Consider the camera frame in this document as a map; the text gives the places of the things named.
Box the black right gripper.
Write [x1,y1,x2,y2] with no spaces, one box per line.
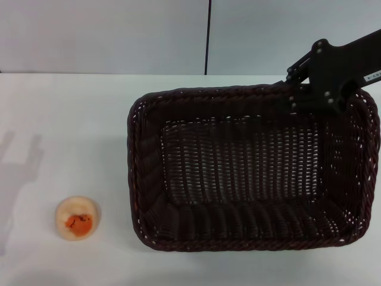
[272,28,381,116]

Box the black woven plastic basket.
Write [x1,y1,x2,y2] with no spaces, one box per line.
[126,83,381,253]

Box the round bun with orange centre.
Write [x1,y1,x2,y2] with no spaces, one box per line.
[55,195,101,241]

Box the black vertical wall strip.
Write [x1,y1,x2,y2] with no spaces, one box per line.
[204,0,213,76]

